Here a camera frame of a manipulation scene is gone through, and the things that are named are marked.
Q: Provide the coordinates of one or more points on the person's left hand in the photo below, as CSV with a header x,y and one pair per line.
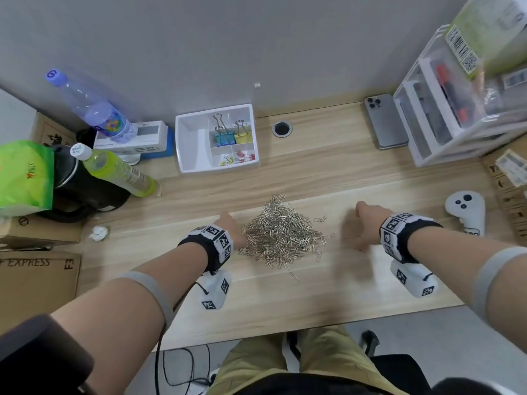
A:
x,y
230,228

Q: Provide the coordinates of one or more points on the person's right hand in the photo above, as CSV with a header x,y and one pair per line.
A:
x,y
372,226

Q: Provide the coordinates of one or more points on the person's right fingers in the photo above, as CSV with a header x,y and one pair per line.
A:
x,y
361,241

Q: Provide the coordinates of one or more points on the person's left fingers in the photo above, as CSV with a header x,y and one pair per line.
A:
x,y
241,238

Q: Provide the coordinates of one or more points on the person's left forearm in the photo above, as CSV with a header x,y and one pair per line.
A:
x,y
136,287

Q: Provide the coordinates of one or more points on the person's right forearm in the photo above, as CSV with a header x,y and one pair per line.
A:
x,y
448,259

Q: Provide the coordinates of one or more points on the pile of silver paper clips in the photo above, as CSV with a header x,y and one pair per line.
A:
x,y
280,230

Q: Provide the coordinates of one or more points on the small yellow clips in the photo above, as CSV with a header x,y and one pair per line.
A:
x,y
226,160

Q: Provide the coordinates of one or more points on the small red clips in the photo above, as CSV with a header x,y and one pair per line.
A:
x,y
243,157

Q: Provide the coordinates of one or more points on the yellow binder clip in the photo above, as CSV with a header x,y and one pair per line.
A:
x,y
243,135

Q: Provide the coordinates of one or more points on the blue binder clip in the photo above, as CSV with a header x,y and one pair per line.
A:
x,y
223,135

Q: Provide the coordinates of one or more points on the white compartment tray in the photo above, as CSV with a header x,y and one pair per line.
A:
x,y
193,143

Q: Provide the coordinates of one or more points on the white handheld controller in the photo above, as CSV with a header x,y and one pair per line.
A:
x,y
467,209

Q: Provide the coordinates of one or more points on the grey smartphone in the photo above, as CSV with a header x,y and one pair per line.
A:
x,y
386,123

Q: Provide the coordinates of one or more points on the white plastic drawer unit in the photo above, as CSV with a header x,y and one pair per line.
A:
x,y
428,135

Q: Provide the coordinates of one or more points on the white and blue box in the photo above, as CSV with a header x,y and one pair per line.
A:
x,y
152,137

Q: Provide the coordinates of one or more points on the khaki trousers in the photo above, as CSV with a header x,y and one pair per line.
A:
x,y
288,366

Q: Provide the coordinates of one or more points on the yellow drink bottle white cap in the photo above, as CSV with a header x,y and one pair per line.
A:
x,y
119,170

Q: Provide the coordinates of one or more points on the crumpled white paper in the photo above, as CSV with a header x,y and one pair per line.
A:
x,y
99,233

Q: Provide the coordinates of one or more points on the cardboard box with white label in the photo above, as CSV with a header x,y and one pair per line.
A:
x,y
510,189

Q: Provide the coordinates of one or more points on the black electric kettle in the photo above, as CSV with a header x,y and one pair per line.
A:
x,y
86,193

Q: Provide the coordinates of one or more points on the red and black tools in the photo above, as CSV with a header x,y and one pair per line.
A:
x,y
453,92

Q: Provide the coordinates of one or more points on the clear water bottle blue cap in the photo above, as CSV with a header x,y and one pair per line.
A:
x,y
90,108

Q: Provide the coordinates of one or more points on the printed cardboard box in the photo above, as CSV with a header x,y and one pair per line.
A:
x,y
37,287

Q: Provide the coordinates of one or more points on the green plastic bag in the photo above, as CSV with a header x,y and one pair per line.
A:
x,y
24,176

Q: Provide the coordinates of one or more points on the green cardboard carton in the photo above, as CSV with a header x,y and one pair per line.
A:
x,y
494,32

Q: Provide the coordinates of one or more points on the left wrist camera with markers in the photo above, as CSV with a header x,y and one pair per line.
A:
x,y
214,250

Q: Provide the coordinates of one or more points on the wrist camera with markers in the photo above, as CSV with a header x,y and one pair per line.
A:
x,y
214,250
401,242

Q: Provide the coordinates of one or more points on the right wrist camera with markers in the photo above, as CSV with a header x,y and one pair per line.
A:
x,y
401,242

